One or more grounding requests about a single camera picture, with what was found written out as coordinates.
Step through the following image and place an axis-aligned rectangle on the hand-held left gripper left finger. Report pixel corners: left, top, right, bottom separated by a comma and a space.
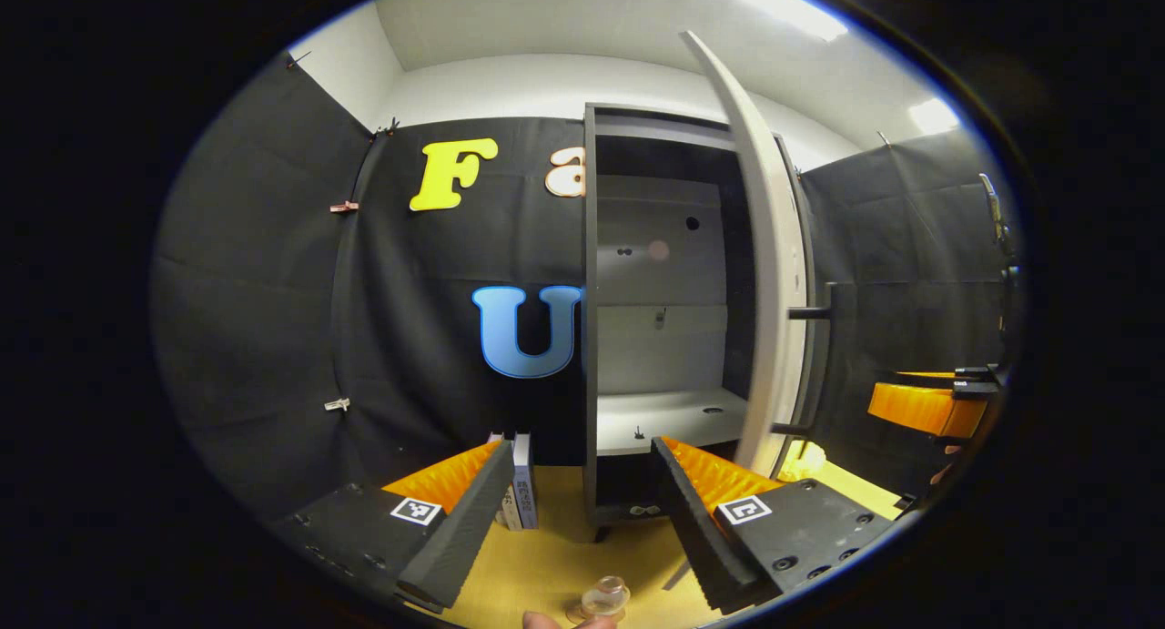
273, 440, 517, 612

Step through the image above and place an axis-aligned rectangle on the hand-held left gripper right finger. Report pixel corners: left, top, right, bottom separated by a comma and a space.
651, 435, 897, 614

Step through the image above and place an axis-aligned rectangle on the clear plastic bottle red label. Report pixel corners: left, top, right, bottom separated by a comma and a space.
569, 574, 632, 626

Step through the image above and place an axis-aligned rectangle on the round brown coaster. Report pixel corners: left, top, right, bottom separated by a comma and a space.
563, 602, 629, 628

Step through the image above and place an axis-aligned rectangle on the beige cabinet door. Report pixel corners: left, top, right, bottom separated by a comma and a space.
681, 30, 835, 481

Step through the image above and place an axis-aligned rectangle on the dark grey cabinet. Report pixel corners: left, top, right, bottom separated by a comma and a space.
582, 103, 820, 543

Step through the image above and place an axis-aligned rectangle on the white and yellow book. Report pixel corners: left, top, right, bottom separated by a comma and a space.
488, 431, 524, 532

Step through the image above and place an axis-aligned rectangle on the yellow round object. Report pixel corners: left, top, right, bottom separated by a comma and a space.
778, 441, 827, 482

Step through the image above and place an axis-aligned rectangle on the small ceiling light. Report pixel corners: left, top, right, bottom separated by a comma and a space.
908, 96, 962, 137

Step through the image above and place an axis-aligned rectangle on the long ceiling light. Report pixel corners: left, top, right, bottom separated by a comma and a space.
678, 0, 849, 43

